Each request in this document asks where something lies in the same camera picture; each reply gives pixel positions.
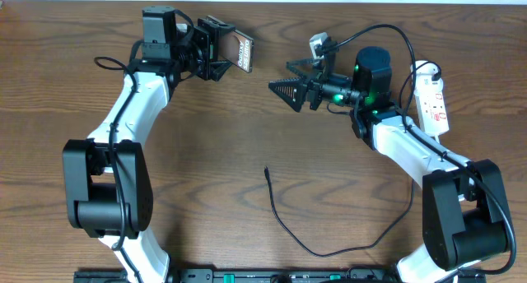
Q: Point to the white power strip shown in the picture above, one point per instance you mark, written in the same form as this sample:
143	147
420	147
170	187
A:
429	97

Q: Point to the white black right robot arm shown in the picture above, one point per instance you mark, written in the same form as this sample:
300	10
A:
465	214

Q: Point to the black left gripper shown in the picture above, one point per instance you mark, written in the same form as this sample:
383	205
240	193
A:
210	39

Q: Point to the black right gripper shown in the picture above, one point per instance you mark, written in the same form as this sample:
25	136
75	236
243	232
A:
299	97

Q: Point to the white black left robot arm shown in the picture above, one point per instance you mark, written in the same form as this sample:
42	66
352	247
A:
108	189

